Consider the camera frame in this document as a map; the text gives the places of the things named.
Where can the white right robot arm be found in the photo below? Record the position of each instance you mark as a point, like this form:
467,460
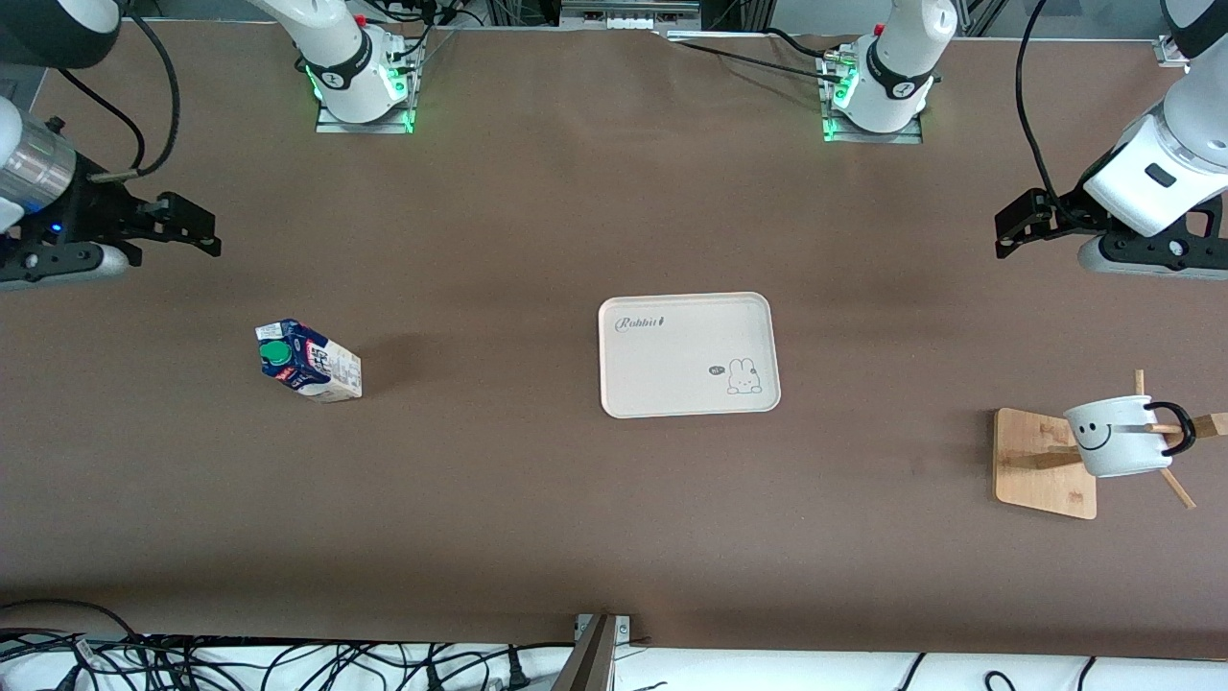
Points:
336,48

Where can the metal table edge bracket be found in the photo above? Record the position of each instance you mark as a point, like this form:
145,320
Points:
624,629

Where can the metal corner bracket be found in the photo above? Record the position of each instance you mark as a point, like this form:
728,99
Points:
1168,53

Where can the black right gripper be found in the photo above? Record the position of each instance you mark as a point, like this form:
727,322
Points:
96,206

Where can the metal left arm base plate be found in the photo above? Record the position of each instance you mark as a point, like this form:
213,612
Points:
873,137

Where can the aluminium profile post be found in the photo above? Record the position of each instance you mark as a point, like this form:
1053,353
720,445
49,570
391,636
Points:
590,662

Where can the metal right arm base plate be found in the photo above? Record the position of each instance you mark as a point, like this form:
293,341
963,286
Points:
365,127

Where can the grey power strip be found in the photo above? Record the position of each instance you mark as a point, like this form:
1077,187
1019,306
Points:
628,11

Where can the blue milk carton green cap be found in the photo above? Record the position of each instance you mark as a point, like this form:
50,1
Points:
312,365

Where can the wooden mug stand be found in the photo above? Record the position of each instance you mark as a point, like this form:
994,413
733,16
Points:
1036,480

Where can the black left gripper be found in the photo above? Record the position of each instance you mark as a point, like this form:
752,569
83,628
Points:
1058,213

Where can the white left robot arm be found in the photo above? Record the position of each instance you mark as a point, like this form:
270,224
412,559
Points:
902,58

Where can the beige rabbit print tray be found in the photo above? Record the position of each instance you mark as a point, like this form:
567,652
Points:
672,365

